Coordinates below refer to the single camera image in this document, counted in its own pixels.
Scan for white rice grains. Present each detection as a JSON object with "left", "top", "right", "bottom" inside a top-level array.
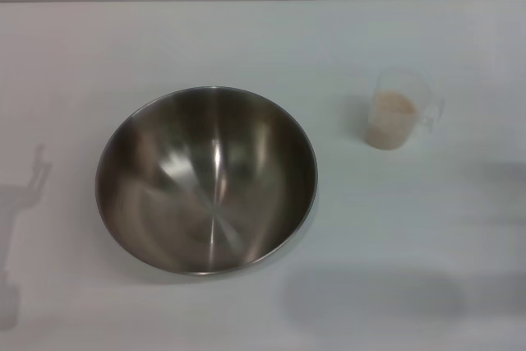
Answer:
[{"left": 365, "top": 90, "right": 419, "bottom": 150}]

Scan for clear plastic measuring cup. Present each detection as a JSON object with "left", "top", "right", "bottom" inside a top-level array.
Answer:
[{"left": 364, "top": 65, "right": 447, "bottom": 150}]

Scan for stainless steel mixing bowl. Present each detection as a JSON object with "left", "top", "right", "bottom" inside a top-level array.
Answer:
[{"left": 95, "top": 85, "right": 320, "bottom": 277}]

